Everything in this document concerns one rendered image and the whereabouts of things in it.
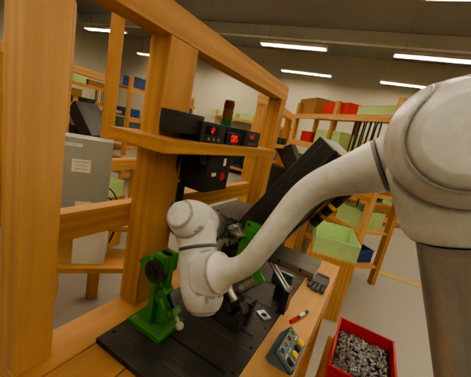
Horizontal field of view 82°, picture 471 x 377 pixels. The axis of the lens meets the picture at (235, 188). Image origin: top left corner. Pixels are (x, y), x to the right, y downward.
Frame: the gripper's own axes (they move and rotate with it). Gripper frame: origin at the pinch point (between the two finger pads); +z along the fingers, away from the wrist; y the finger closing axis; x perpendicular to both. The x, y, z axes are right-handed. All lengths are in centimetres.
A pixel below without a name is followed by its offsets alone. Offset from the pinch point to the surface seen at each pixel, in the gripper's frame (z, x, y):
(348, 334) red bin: 36, -20, -52
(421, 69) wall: 736, -507, 382
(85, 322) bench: -21, 55, -12
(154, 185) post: -22.3, 15.0, 21.5
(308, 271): 15.5, -17.8, -23.3
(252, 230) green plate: 4.1, -5.6, -1.7
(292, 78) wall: 738, -179, 580
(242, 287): 2.4, 5.5, -19.8
